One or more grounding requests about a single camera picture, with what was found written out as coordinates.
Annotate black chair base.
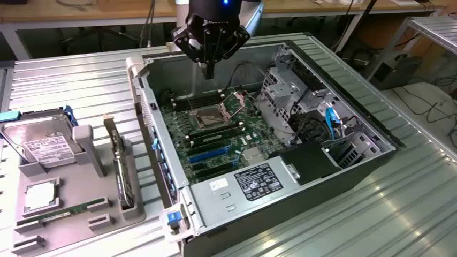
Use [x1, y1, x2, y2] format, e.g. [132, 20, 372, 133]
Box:
[59, 25, 143, 52]

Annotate green motherboard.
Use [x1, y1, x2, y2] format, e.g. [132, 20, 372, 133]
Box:
[156, 88, 281, 185]

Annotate thin locking lever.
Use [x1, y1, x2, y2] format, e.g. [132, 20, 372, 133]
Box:
[184, 89, 197, 115]

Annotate green ram stick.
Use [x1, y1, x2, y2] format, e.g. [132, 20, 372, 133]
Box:
[16, 199, 108, 226]

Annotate black expansion slot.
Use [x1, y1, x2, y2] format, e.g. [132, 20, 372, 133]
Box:
[195, 158, 244, 179]

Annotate black plastic air duct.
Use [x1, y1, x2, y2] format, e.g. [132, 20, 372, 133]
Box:
[271, 142, 344, 186]

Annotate hanging grey cable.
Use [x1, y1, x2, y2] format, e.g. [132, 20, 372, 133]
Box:
[141, 0, 157, 49]

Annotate blue disk caddy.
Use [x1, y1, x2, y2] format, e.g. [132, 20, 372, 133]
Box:
[0, 105, 80, 130]

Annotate metal slat side table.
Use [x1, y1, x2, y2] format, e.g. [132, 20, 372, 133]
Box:
[367, 16, 457, 81]

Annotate silver hard disk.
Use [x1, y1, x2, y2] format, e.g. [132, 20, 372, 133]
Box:
[0, 115, 78, 169]

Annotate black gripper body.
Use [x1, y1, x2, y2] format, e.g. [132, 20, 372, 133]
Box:
[187, 0, 244, 65]

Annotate grey parts rack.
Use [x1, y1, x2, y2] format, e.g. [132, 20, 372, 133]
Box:
[10, 124, 148, 255]

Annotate metal socket cover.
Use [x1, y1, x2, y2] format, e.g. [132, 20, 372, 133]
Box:
[219, 90, 248, 116]

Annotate wooden desk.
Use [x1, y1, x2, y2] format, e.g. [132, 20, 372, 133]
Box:
[0, 0, 447, 61]

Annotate black floor cables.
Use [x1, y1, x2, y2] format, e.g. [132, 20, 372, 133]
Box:
[392, 77, 457, 124]

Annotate silver chipset heat sink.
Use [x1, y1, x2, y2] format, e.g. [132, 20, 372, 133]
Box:
[243, 148, 267, 165]

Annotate black graphics card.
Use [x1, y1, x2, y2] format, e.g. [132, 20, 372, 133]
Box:
[103, 114, 137, 210]

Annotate blue data wire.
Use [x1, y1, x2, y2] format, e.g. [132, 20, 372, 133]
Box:
[325, 107, 341, 140]

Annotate black ram slot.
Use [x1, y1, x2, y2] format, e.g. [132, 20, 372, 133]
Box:
[173, 90, 221, 104]
[176, 94, 225, 110]

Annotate black looped wire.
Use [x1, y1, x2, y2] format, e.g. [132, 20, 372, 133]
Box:
[228, 61, 269, 92]

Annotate grey power supply unit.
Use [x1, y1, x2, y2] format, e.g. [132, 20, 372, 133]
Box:
[191, 156, 305, 229]

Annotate silver cpu chip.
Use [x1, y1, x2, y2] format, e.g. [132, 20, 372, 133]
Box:
[24, 183, 59, 211]

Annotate blue expansion slot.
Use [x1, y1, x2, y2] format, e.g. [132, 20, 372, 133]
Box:
[188, 148, 233, 164]

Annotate black box on floor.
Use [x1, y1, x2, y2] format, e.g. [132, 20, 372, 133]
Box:
[371, 53, 424, 90]

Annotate black open pc case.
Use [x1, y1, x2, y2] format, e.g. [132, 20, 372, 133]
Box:
[124, 32, 408, 257]

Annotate metal disk bay cage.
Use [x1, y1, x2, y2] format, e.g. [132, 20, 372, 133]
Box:
[260, 66, 312, 145]

